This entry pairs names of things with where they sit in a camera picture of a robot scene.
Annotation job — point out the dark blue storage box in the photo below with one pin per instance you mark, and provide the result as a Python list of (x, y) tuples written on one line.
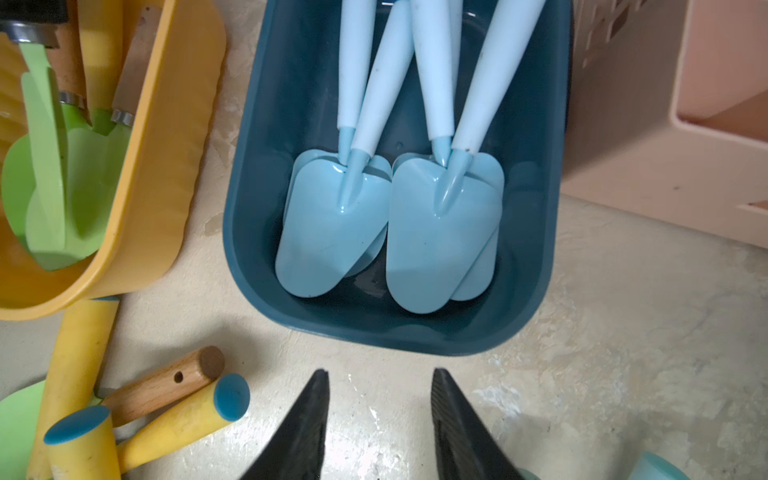
[(291, 106)]

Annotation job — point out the pink desk file organizer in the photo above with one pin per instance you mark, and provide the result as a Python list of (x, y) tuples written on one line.
[(668, 113)]

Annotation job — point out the dark green shovel yellow handle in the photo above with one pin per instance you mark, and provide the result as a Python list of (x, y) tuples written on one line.
[(74, 367)]

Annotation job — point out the yellow storage box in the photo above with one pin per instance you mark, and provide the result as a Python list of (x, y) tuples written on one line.
[(157, 183)]

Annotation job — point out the hidden green shovel yellow handle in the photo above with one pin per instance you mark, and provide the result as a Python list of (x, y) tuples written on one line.
[(197, 416)]

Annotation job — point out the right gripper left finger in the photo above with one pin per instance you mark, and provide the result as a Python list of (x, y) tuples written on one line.
[(297, 448)]

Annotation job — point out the blue shovel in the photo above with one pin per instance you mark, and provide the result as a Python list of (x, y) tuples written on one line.
[(507, 37), (335, 207), (650, 466), (390, 61), (444, 211)]

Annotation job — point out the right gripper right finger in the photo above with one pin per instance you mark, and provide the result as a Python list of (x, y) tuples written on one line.
[(464, 447)]

